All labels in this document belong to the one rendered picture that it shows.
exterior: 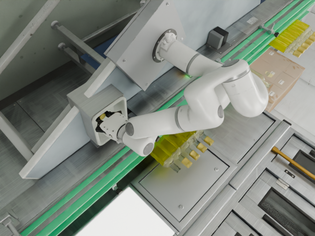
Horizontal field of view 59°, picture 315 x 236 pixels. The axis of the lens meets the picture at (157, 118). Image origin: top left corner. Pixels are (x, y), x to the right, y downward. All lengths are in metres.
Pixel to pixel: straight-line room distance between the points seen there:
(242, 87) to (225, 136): 0.91
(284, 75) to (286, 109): 0.84
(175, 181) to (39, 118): 0.87
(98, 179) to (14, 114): 0.76
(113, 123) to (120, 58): 0.25
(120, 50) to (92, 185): 0.60
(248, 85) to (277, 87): 4.53
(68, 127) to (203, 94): 0.63
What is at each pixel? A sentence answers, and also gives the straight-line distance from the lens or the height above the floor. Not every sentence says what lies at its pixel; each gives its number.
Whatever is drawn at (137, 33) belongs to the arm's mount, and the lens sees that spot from 1.04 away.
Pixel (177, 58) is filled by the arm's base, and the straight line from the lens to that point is 1.14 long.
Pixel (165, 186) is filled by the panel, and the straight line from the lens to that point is 1.44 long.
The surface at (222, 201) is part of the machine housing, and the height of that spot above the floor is 1.37.
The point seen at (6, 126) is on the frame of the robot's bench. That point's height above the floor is 0.47.
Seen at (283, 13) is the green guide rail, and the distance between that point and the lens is 2.16.
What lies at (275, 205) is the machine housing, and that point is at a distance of 1.60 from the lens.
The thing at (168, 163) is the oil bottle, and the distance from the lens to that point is 1.33.
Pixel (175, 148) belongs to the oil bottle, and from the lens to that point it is 1.36.
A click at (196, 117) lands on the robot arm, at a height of 1.19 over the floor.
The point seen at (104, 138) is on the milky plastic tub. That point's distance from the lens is 1.28.
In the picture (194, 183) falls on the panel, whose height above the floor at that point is 1.22.
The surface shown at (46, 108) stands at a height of 0.27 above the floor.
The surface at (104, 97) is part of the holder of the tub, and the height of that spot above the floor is 0.79.
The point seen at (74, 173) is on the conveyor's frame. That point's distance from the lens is 1.29.
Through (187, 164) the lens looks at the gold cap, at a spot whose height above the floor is 1.15.
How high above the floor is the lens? 1.41
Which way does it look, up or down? 22 degrees down
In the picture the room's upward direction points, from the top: 129 degrees clockwise
